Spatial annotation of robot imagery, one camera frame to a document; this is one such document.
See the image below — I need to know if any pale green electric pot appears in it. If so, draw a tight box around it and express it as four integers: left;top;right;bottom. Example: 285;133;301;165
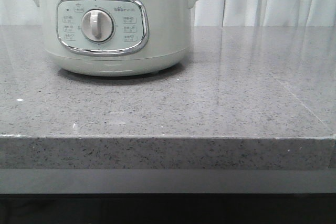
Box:
33;0;199;77

